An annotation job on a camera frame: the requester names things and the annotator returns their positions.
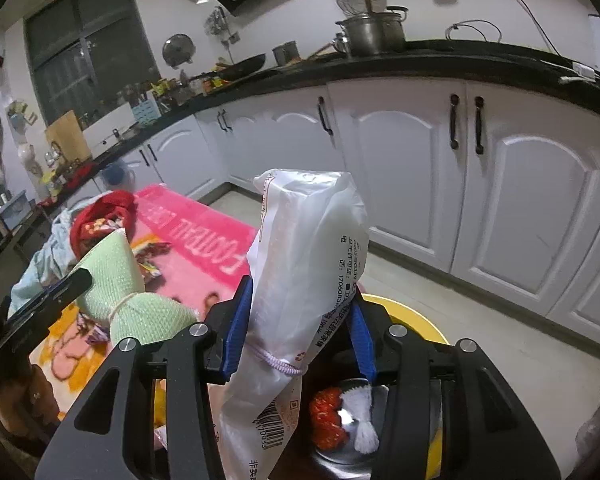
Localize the wooden cutting board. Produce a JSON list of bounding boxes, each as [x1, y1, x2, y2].
[[44, 110, 92, 162]]

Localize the light green cloth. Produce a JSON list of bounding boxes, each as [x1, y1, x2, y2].
[[76, 228, 199, 346]]

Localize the coiled white cable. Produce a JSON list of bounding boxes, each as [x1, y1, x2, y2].
[[447, 19, 504, 44]]

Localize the red wrapper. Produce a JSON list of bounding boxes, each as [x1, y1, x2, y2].
[[308, 386, 352, 452]]

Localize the cluster of seasoning bottles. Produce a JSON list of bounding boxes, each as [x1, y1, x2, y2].
[[114, 71, 227, 112]]

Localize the pink printed blanket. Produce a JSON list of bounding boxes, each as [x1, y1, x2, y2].
[[30, 183, 261, 413]]

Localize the blue bucket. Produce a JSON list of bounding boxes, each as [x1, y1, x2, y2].
[[100, 161, 131, 189]]

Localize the white plastic bag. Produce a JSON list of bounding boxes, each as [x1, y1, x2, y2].
[[215, 169, 371, 480]]

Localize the steel stockpot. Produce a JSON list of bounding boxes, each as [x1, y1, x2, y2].
[[335, 6, 409, 57]]

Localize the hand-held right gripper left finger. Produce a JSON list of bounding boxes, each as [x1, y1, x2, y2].
[[34, 275, 254, 480]]

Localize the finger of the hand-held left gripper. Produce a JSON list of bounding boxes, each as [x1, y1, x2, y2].
[[0, 267, 94, 397]]

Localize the yellow rimmed black bin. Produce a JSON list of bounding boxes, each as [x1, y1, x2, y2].
[[152, 294, 452, 480]]

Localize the red patterned cloth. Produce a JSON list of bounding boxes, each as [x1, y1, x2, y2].
[[70, 191, 139, 256]]

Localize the small metal pot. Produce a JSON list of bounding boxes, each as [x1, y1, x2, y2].
[[271, 40, 300, 66]]

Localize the white bundle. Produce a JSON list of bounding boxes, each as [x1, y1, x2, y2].
[[340, 384, 381, 454]]

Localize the black cabinet door handles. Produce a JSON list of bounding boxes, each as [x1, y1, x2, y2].
[[140, 94, 486, 168]]

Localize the dark window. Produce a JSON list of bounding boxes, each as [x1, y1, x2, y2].
[[23, 0, 162, 127]]

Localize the black wok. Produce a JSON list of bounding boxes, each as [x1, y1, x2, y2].
[[219, 53, 267, 83]]

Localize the person's left hand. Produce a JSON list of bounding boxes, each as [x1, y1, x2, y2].
[[0, 362, 67, 437]]

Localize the black power cable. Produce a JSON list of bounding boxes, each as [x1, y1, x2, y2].
[[494, 0, 562, 57]]

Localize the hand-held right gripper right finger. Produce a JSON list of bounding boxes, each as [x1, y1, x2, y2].
[[346, 290, 563, 480]]

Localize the colourful snack wrapper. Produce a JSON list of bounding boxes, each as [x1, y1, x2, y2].
[[132, 241, 174, 279]]

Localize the grey blue storage box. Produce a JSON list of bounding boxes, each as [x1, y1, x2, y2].
[[0, 190, 29, 232]]

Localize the white plug adapter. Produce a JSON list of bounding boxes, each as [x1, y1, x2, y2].
[[557, 62, 599, 87]]

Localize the wire strainer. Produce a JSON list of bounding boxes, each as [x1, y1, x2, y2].
[[335, 0, 372, 17]]

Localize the light blue cloth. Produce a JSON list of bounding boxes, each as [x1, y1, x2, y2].
[[9, 207, 88, 313]]

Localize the round metal pot lid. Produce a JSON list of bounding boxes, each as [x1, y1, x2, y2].
[[161, 33, 197, 67]]

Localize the black kitchen countertop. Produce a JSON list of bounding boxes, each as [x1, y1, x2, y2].
[[0, 39, 600, 261]]

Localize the row of white cabinet doors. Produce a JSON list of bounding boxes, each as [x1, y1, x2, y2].
[[65, 77, 600, 336]]

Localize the light blue basket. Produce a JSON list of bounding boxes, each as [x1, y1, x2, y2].
[[132, 95, 161, 124]]

